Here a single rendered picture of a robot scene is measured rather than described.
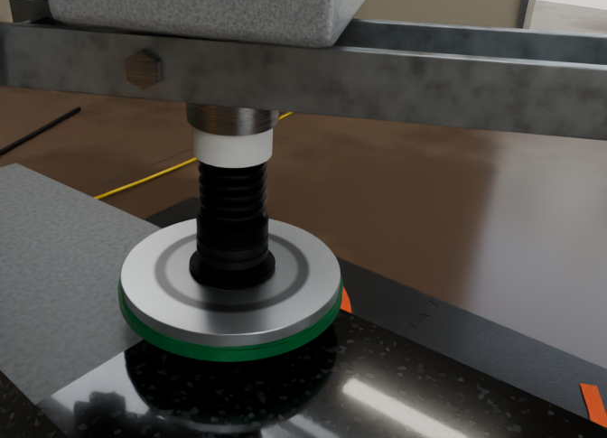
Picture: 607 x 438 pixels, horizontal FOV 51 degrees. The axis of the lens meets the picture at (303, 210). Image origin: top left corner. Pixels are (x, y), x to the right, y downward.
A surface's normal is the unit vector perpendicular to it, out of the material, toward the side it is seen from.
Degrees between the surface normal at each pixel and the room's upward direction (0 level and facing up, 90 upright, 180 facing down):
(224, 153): 90
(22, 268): 0
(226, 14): 90
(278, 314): 0
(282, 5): 90
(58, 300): 0
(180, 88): 90
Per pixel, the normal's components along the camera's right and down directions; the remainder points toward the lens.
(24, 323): 0.05, -0.88
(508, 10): -0.58, 0.35
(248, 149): 0.47, 0.43
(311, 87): -0.20, 0.44
